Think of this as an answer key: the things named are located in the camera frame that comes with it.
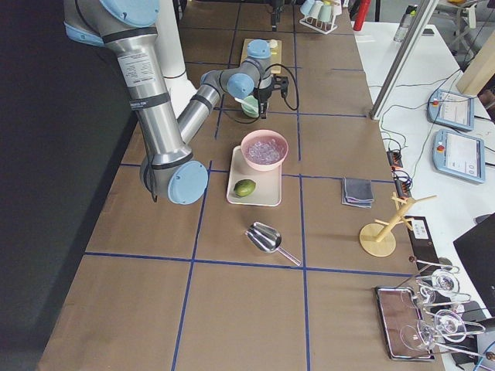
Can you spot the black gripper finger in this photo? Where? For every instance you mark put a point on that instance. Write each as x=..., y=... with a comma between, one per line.
x=263, y=106
x=274, y=18

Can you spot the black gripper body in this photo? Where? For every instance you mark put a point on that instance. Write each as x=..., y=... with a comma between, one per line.
x=263, y=95

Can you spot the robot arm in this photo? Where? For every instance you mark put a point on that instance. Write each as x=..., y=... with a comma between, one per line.
x=145, y=39

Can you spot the mint green bowl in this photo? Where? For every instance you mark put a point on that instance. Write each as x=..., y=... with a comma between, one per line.
x=251, y=110

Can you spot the pink bowl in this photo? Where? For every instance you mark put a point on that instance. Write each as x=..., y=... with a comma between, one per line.
x=263, y=135

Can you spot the pile of clear ice cubes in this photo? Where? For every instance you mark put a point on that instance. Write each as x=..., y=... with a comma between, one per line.
x=265, y=152

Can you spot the metal ice scoop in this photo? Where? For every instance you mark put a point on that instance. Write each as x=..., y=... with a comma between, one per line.
x=269, y=240

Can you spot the bamboo cutting board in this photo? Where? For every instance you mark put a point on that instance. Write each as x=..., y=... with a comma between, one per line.
x=275, y=58

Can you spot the white cup rack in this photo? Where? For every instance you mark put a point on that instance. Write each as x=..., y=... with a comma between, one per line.
x=321, y=16

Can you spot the green avocado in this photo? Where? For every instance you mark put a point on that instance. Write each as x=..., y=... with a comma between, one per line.
x=244, y=187

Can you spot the cream plastic tray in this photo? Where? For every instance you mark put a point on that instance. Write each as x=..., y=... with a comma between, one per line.
x=268, y=188

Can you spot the folded grey cloth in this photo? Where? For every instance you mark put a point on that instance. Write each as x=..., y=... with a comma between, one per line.
x=357, y=192

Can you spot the upper teach pendant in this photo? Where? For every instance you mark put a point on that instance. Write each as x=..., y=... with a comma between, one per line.
x=450, y=109

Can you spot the teach pendant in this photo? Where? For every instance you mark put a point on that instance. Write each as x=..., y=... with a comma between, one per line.
x=450, y=109
x=459, y=155

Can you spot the wooden mug tree stand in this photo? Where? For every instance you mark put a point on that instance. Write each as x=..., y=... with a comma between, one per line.
x=377, y=238

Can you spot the lower teach pendant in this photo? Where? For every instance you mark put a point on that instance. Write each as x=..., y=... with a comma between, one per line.
x=459, y=155

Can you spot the metal tray with glasses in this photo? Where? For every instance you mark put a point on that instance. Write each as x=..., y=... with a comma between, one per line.
x=420, y=316

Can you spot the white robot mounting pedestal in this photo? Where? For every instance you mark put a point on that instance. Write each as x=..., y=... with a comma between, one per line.
x=170, y=54

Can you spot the aluminium frame post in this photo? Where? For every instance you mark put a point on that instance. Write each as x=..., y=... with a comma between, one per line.
x=410, y=30

